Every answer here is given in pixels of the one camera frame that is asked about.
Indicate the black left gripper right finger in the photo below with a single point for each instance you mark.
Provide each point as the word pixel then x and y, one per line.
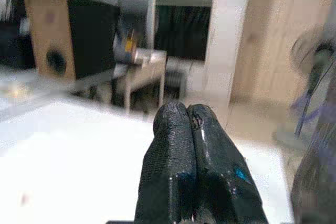
pixel 218 171

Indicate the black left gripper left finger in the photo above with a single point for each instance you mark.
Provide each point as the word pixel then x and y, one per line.
pixel 170 161

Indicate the purple clothes hanger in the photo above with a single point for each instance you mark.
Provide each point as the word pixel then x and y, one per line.
pixel 299 119

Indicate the small beige side table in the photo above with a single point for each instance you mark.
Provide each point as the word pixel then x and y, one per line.
pixel 147 73

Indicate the yellow and blue box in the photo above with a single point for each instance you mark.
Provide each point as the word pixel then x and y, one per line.
pixel 130 44

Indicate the light wooden wardrobe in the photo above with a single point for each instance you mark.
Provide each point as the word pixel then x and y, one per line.
pixel 275 24

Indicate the wooden speaker with black cone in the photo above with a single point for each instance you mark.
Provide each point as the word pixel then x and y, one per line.
pixel 50 24

